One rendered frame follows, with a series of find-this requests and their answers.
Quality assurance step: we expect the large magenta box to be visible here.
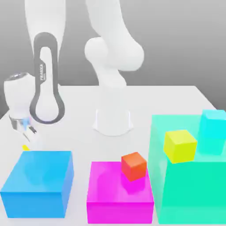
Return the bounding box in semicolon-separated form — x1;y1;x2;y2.
86;161;154;225

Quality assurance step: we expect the large blue box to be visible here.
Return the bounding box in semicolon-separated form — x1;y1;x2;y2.
0;150;75;219

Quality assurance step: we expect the large green box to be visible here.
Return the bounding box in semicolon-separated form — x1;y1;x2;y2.
147;114;226;225

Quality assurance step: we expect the small cyan cube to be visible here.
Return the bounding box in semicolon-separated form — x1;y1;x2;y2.
197;109;226;156

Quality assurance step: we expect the small orange cube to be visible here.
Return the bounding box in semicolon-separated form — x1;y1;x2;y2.
121;151;147;182

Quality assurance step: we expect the small lime yellow cube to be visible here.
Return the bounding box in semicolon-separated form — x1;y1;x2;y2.
163;129;198;164

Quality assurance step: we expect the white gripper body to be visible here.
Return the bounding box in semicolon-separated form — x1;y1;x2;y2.
22;131;44;152

